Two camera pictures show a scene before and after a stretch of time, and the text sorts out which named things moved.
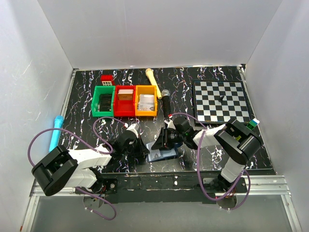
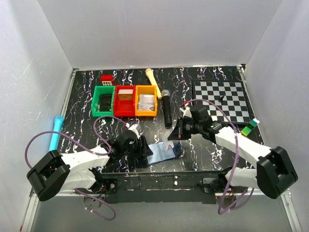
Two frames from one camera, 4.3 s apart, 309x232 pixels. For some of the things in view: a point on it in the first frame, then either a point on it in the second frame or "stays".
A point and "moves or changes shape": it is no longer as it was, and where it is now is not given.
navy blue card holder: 165,154 stays
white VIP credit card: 153,153 moves or changes shape
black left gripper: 139,147 stays
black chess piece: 220,99 stays
